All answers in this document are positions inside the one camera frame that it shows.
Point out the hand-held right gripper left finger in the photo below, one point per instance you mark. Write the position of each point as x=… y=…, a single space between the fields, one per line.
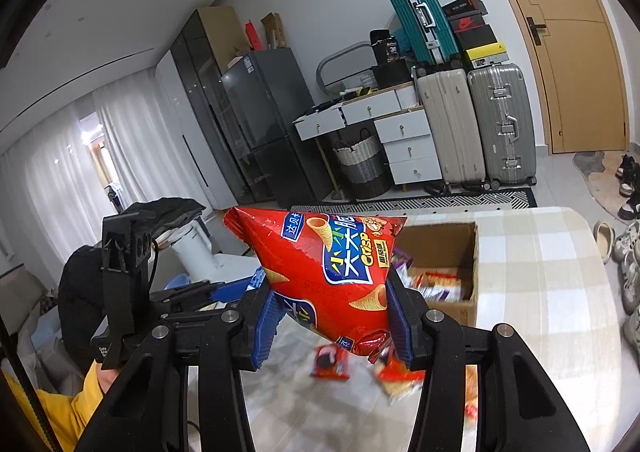
x=265 y=332

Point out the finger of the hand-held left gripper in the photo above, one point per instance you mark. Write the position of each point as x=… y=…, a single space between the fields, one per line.
x=200 y=308
x=190 y=293

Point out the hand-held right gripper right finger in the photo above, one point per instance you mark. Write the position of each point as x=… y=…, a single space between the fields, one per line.
x=400 y=332

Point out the red and white packet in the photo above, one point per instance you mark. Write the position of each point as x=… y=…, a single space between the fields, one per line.
x=400 y=384

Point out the pile of snack packets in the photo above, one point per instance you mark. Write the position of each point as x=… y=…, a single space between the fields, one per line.
x=440 y=287

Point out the red cone snack bag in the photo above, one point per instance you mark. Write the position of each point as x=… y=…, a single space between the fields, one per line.
x=320 y=292

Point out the small red cookie packet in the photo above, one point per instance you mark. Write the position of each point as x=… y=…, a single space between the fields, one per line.
x=330 y=364

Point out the orange packet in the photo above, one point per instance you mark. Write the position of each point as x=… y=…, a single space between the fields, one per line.
x=471 y=392

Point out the person's left forearm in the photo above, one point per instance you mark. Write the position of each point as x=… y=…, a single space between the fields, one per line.
x=50 y=412

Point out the white electric kettle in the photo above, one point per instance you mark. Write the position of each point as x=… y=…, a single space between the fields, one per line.
x=197 y=257

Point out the black rounded object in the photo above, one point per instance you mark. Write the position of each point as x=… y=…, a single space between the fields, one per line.
x=80 y=302

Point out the dark cloth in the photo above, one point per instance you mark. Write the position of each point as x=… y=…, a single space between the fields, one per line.
x=165 y=214

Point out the white sheer curtains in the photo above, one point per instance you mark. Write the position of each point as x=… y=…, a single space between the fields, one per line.
x=50 y=182

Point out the black and white rug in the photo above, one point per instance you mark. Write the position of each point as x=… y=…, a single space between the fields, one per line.
x=450 y=202

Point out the woven laundry basket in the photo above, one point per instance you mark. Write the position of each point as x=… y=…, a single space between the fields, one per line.
x=362 y=161

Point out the white dresser with drawers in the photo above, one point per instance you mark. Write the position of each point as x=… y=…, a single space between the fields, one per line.
x=410 y=151

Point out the grey refrigerator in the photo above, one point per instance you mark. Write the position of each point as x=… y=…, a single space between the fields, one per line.
x=265 y=96

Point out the beige suitcase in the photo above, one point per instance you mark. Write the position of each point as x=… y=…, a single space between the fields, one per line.
x=450 y=126

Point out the dark glass cabinet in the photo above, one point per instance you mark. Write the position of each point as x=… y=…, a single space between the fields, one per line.
x=200 y=81

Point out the beige slipper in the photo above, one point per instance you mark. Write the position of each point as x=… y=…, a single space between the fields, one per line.
x=604 y=242

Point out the silver suitcase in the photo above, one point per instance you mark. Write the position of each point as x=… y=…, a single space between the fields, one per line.
x=500 y=121

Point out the yellow and black striped item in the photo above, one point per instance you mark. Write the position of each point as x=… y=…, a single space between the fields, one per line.
x=363 y=91

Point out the grey door mat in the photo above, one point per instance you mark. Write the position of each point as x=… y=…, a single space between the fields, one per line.
x=595 y=182

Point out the scattered dark shoes group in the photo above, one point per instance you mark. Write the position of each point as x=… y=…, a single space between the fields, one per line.
x=630 y=242

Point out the black storage box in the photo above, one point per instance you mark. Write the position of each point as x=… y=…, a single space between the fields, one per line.
x=392 y=74

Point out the large flat cardboard box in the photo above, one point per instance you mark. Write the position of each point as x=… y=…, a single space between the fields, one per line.
x=222 y=36

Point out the narrow brown cardboard box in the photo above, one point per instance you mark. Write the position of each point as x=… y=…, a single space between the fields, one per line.
x=273 y=30

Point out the black printed paper bag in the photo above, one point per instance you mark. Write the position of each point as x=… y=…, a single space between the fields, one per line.
x=384 y=47

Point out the yellow and white shoe box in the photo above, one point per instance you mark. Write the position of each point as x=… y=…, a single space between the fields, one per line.
x=484 y=57

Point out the oval white-framed mirror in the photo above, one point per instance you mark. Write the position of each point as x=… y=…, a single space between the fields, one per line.
x=345 y=49

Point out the wooden door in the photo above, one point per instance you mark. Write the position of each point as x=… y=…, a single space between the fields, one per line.
x=575 y=81

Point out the teal suitcase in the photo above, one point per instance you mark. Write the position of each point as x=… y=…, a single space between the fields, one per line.
x=420 y=16

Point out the red and black shoe box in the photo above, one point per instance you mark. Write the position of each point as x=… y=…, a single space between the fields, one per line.
x=469 y=23

